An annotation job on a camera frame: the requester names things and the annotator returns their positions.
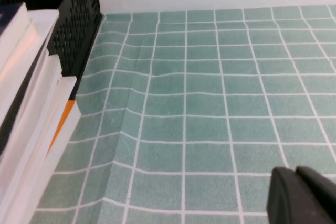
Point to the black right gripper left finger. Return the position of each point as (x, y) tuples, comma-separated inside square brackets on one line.
[(286, 203)]

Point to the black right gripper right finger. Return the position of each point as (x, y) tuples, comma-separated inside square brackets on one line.
[(324, 195)]

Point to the white cover book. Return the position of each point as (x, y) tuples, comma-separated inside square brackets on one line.
[(31, 121)]

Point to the black perforated plastic book holder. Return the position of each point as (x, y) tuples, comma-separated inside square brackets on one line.
[(78, 11)]

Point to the black orange robotics book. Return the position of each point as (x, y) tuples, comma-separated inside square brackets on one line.
[(9, 18)]

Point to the green checked tablecloth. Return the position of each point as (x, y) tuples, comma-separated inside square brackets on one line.
[(197, 103)]

